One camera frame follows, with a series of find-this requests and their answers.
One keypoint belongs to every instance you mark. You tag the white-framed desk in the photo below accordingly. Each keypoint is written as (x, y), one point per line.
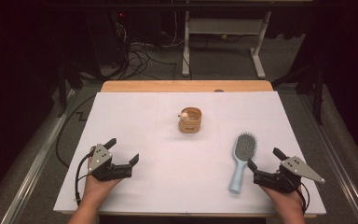
(227, 26)

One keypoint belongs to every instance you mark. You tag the aluminium rail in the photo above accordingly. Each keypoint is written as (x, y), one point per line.
(34, 168)
(338, 168)

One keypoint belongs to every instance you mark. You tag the light blue hairbrush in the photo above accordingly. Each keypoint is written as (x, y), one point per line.
(244, 149)

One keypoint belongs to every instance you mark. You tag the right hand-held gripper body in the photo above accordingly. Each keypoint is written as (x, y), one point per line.
(287, 177)

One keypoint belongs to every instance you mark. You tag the black metal stand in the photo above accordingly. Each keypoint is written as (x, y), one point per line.
(313, 81)
(66, 84)

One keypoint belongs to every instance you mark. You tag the black computer tower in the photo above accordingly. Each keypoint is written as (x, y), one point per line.
(105, 34)

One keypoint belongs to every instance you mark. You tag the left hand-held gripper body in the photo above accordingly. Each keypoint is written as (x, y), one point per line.
(101, 158)

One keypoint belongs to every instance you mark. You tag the person's left hand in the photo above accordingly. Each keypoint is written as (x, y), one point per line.
(98, 188)

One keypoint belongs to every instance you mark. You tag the person's right hand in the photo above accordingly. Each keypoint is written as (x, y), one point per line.
(284, 200)

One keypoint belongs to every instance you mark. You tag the wooden cup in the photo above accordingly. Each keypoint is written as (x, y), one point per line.
(190, 124)

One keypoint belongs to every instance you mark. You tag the white board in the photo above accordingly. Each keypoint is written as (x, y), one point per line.
(167, 177)

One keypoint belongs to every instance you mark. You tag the yellow-green ball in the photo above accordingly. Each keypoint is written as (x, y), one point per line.
(223, 36)

